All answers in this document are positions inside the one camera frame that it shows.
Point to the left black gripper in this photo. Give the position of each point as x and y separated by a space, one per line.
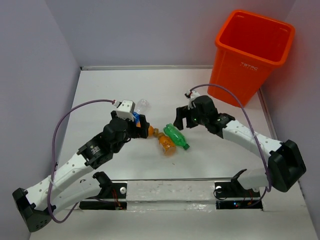
142 132

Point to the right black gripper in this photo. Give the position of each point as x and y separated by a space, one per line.
183 111

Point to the green plastic bottle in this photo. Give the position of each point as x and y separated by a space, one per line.
176 136

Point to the blue-label bottle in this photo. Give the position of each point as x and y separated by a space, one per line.
141 107

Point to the orange juice bottle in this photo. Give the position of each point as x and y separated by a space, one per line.
167 145

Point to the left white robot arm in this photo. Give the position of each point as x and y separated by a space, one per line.
78 178

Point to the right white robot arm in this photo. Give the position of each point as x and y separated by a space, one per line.
283 164

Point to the orange plastic bin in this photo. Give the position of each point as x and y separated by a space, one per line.
250 47

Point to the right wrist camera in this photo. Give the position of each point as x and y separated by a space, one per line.
191 95

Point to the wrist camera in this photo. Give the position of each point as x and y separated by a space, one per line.
191 95
125 110

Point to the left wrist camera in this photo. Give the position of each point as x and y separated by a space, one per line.
125 110

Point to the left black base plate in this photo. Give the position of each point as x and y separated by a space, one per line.
116 200

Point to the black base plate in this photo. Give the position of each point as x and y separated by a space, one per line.
116 200
232 197

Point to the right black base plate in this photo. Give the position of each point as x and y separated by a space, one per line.
232 197

